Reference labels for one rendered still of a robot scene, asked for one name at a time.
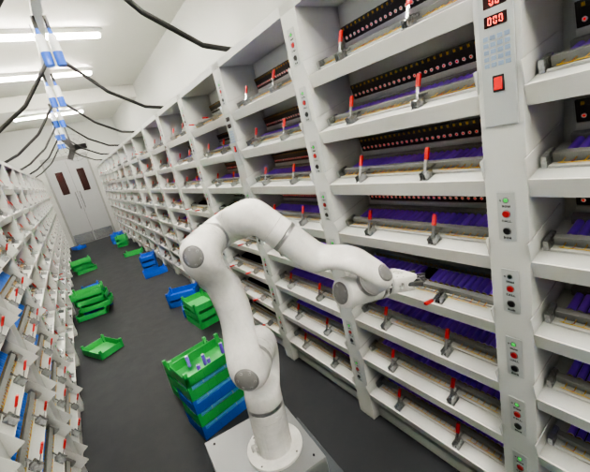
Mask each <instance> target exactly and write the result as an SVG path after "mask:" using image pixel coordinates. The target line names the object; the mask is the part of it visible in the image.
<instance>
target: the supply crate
mask: <svg viewBox="0 0 590 472"><path fill-rule="evenodd" d="M219 342H222V345H223V347H224V342H223V340H222V339H221V338H219V337H218V334H217V333H215V334H214V339H212V340H211V341H209V342H207V343H206V344H204V345H202V346H201V347H198V348H197V349H195V350H193V351H192V352H190V353H188V354H187V356H188V358H189V360H190V363H191V367H188V366H187V364H186V361H185V358H184V356H183V357H182V358H181V359H179V360H178V361H176V362H174V363H172V361H167V363H168V366H169V369H170V372H171V374H172V375H173V376H174V377H175V378H176V379H177V380H178V381H180V382H181V383H182V384H183V385H184V386H185V387H186V388H187V389H189V388H191V387H192V386H194V385H195V384H197V383H198V382H200V381H201V380H202V379H203V378H205V377H206V376H208V375H209V374H211V373H212V372H214V371H215V370H217V369H218V368H220V367H221V366H223V365H224V364H226V363H227V362H226V356H225V353H223V354H222V353H221V350H220V347H219V345H218V343H219ZM202 353H204V356H205V359H206V358H207V357H210V359H211V362H210V363H208V362H207V365H204V364H203V361H202V358H201V356H200V354H202ZM198 363H199V365H200V368H201V369H199V370H198V369H197V366H196V365H197V364H198Z"/></svg>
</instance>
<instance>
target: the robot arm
mask: <svg viewBox="0 0 590 472"><path fill-rule="evenodd" d="M250 236H255V237H257V238H259V239H260V240H262V241H263V242H264V243H266V244H267V245H268V246H270V247H271V248H273V249H274V250H276V251H277V252H279V253H280V254H281V255H283V256H284V257H286V258H288V259H289V260H291V261H292V262H294V263H295V264H297V265H298V266H300V267H301V268H303V269H304V270H306V271H308V272H310V273H320V272H324V271H328V270H341V271H346V272H349V273H354V274H353V275H350V276H345V277H339V278H337V279H336V280H335V281H334V283H333V285H332V295H333V297H334V299H335V301H336V303H337V304H338V305H339V306H341V307H342V308H349V307H352V306H356V305H360V304H364V303H368V302H374V301H378V300H383V299H386V298H388V297H389V296H390V295H391V293H399V292H406V291H409V290H413V289H415V288H416V287H414V286H423V283H424V282H425V279H426V277H425V273H416V271H414V270H412V271H408V272H407V271H403V270H399V269H389V268H388V267H387V266H386V265H385V264H384V263H382V262H381V261H380V260H379V259H377V258H375V257H374V256H372V255H371V254H369V253H367V252H366V251H364V250H362V249H360V248H358V247H355V246H351V245H345V244H324V243H321V242H319V241H318V240H317V239H315V238H314V237H312V236H311V235H310V234H308V233H307V232H306V231H304V230H303V229H301V228H300V227H298V226H297V225H295V224H294V223H293V222H291V221H290V220H288V219H287V218H286V217H284V216H283V215H281V214H280V213H278V212H277V211H276V210H275V209H273V208H272V207H271V206H269V205H268V204H266V203H264V202H263V201H261V200H258V199H242V200H240V201H237V202H235V203H233V204H231V205H230V206H229V207H227V208H226V209H224V210H222V211H221V212H219V213H217V214H215V215H214V216H213V217H211V218H210V219H208V220H207V221H206V222H204V223H203V224H202V225H200V226H199V227H198V228H197V229H195V230H194V231H193V232H191V233H190V234H189V235H188V236H187V237H186V238H185V239H184V241H183V242H182V244H181V246H180V250H179V256H180V261H181V263H182V266H183V268H184V270H185V272H186V273H187V274H188V275H189V276H190V277H191V278H192V279H193V280H195V281H196V282H197V283H199V284H200V285H201V286H202V287H203V288H204V289H205V290H206V292H207V293H208V295H209V297H210V299H211V301H212V303H213V305H214V309H215V311H216V313H217V315H218V318H219V321H220V324H221V329H222V334H223V342H224V349H225V356H226V362H227V367H228V370H229V376H230V378H231V380H232V382H233V383H234V384H235V386H236V387H238V388H239V389H240V390H243V393H244V400H245V404H246V408H247V412H248V416H249V419H250V423H251V427H252V431H253V436H252V437H251V439H250V441H249V443H248V447H247V456H248V459H249V462H250V464H251V465H252V466H253V467H254V468H255V469H257V470H258V471H261V472H279V471H282V470H284V469H286V468H288V467H289V466H291V465H292V464H293V463H294V462H295V461H296V460H297V458H298V457H299V455H300V453H301V451H302V436H301V433H300V432H299V430H298V429H297V428H296V427H295V426H294V425H292V424H290V423H288V418H287V414H286V410H285V406H284V401H283V396H282V392H281V388H280V369H279V353H278V345H277V342H276V339H275V336H274V334H273V332H272V331H271V330H270V329H269V328H267V327H265V326H262V325H256V326H255V323H254V319H253V314H252V310H251V306H250V303H249V301H248V298H247V295H246V293H245V290H244V288H243V284H242V282H241V280H240V279H239V277H238V276H237V275H236V274H234V273H233V272H232V271H230V270H229V269H228V267H227V266H226V265H225V263H224V261H223V259H222V253H223V251H224V250H225V249H226V248H227V247H229V246H230V245H231V244H233V243H235V242H237V241H239V240H241V239H244V238H248V237H250ZM414 280H415V281H414Z"/></svg>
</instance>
